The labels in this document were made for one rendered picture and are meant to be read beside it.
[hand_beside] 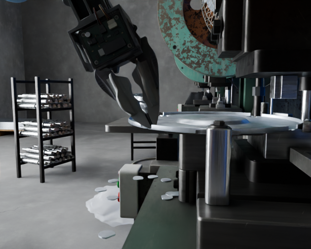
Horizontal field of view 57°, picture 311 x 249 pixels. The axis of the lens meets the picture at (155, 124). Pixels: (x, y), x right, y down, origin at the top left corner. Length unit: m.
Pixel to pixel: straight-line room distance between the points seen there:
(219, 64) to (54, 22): 6.63
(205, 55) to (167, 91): 5.34
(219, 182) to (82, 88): 7.38
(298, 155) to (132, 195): 0.48
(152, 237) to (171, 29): 1.59
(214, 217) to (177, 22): 1.64
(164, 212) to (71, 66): 7.41
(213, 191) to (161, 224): 0.12
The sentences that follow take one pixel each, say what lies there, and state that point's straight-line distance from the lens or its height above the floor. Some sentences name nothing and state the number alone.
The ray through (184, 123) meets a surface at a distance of 0.47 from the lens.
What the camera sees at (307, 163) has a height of 0.75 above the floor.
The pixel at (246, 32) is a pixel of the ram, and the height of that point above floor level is 0.92.
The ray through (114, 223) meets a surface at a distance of 1.84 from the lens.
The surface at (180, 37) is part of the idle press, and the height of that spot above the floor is 1.16.
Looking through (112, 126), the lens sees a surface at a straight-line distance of 0.46.
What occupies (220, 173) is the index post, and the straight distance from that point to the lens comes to 0.33.
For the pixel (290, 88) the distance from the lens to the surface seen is 0.51.
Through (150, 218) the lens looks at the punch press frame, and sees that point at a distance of 0.45.
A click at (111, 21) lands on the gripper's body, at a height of 0.91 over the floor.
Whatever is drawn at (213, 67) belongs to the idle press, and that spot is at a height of 0.97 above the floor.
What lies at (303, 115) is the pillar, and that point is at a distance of 0.62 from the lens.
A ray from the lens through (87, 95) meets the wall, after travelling 7.63.
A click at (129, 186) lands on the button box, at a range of 0.78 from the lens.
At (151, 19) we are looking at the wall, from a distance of 7.39.
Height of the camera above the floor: 0.84
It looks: 7 degrees down
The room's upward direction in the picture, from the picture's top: straight up
